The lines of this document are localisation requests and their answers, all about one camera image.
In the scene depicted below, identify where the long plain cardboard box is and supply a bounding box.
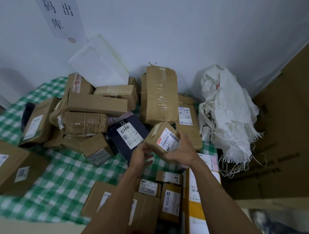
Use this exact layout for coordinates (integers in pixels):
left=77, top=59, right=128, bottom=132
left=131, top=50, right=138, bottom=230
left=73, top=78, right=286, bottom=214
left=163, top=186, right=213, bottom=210
left=67, top=91, right=128, bottom=118

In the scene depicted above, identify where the cardboard box with red print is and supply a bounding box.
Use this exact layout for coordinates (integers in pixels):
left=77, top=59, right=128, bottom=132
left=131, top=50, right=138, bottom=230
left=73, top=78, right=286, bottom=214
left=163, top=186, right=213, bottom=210
left=65, top=73, right=95, bottom=97

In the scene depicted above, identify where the white foam box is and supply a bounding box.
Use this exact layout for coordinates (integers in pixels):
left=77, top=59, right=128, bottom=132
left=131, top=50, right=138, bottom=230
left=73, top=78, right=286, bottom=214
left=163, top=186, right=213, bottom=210
left=68, top=34, right=130, bottom=89

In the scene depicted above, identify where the large flat cardboard box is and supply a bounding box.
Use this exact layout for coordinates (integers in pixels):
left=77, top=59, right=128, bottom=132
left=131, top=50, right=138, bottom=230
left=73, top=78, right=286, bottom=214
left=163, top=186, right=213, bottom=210
left=0, top=140, right=50, bottom=196

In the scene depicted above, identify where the person's left forearm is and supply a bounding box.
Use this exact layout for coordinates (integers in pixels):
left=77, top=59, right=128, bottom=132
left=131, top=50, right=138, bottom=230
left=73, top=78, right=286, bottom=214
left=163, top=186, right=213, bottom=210
left=82, top=166, right=148, bottom=234

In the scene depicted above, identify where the white and yellow parcel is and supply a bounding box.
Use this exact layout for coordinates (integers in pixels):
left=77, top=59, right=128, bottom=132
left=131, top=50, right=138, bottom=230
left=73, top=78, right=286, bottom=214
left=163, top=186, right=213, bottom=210
left=188, top=153, right=222, bottom=234

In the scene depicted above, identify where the tall brown taped parcel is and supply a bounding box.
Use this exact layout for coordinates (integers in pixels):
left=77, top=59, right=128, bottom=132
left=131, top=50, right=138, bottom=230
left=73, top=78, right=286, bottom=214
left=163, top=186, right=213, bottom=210
left=140, top=62, right=179, bottom=126

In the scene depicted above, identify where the brown parcel wrapped in tape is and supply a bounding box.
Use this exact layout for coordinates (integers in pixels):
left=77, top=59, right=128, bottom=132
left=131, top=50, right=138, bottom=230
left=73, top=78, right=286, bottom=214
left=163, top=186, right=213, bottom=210
left=57, top=111, right=108, bottom=136

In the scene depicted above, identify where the taped cardboard box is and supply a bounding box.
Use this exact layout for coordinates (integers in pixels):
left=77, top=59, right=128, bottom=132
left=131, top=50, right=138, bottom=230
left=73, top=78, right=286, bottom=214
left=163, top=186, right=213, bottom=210
left=93, top=85, right=139, bottom=111

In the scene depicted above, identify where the grey crumpled plastic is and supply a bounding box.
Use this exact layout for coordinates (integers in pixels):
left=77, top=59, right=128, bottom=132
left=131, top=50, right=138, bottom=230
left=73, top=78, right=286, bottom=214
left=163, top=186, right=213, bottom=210
left=248, top=208, right=309, bottom=234

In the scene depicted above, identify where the brown paper bag parcel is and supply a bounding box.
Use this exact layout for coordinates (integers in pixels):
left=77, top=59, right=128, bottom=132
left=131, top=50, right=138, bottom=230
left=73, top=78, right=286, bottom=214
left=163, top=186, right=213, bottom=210
left=175, top=94, right=203, bottom=152

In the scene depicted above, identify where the huge brown cardboard box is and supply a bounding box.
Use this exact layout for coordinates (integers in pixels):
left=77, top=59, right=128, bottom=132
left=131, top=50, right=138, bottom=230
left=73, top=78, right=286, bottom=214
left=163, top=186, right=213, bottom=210
left=220, top=43, right=309, bottom=211

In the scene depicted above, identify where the white woven sack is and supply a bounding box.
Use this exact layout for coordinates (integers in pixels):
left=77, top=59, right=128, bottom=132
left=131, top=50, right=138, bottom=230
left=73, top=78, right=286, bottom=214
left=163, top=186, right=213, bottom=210
left=198, top=64, right=265, bottom=179

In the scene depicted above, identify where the small cardboard box white label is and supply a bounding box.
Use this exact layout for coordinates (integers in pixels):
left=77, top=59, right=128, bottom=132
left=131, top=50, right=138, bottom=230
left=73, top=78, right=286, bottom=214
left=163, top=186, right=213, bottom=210
left=137, top=179, right=162, bottom=198

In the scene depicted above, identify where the brown cardboard strip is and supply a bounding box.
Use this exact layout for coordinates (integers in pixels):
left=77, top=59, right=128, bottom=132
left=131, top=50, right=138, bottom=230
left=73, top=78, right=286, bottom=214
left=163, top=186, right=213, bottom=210
left=0, top=216, right=87, bottom=234

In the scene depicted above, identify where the person's right forearm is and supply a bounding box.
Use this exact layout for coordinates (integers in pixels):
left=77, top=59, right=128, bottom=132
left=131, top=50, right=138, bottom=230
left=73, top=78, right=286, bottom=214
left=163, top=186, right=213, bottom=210
left=190, top=158, right=263, bottom=234

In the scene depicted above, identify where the person's left hand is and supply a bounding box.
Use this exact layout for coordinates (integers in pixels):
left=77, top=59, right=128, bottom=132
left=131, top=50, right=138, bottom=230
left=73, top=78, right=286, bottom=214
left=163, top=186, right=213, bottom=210
left=130, top=144, right=154, bottom=172

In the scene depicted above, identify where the green checked tablecloth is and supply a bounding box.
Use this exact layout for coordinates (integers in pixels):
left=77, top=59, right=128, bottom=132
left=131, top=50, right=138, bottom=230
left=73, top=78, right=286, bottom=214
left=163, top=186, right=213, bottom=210
left=0, top=77, right=219, bottom=226

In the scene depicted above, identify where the wide cardboard box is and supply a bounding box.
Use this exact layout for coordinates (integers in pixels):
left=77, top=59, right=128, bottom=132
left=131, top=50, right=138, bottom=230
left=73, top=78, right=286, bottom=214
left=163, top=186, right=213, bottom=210
left=81, top=181, right=161, bottom=234

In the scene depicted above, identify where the white paper wall sign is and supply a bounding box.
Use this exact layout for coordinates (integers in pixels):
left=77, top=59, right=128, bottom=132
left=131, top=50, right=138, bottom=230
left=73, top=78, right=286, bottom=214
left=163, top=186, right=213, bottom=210
left=36, top=0, right=88, bottom=44

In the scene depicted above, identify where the dark navy parcel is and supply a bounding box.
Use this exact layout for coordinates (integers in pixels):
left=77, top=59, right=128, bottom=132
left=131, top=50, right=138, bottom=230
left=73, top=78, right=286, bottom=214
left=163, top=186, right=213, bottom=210
left=107, top=115, right=150, bottom=165

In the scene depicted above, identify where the small flat cardboard box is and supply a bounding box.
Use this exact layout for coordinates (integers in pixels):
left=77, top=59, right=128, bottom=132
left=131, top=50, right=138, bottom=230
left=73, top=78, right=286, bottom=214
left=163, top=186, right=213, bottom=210
left=155, top=170, right=183, bottom=186

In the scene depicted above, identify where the person's right hand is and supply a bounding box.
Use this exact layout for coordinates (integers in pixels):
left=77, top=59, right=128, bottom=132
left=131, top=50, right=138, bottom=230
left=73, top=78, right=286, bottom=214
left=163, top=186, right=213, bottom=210
left=163, top=132, right=202, bottom=167

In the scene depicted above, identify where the small brown taped parcel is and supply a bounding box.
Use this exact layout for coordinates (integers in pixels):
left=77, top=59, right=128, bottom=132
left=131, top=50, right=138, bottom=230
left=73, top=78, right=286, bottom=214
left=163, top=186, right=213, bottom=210
left=144, top=121, right=181, bottom=160

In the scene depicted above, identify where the upright cardboard box blue label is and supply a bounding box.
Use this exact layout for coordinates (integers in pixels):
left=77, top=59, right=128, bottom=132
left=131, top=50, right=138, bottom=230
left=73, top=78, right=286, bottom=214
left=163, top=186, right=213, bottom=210
left=158, top=183, right=182, bottom=224

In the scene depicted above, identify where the small cardboard box grey label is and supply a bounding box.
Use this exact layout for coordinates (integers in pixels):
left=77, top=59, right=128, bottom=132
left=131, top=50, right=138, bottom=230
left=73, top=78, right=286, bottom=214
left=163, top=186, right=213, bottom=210
left=81, top=133, right=115, bottom=167

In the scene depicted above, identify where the cardboard box with white label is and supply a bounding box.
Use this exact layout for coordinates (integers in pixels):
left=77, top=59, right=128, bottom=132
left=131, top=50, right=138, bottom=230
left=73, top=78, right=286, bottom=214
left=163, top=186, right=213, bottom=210
left=18, top=96, right=60, bottom=148

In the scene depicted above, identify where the narrow cardboard box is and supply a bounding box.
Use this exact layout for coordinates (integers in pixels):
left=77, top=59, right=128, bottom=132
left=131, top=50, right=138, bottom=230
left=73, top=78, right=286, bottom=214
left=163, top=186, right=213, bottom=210
left=128, top=76, right=141, bottom=99

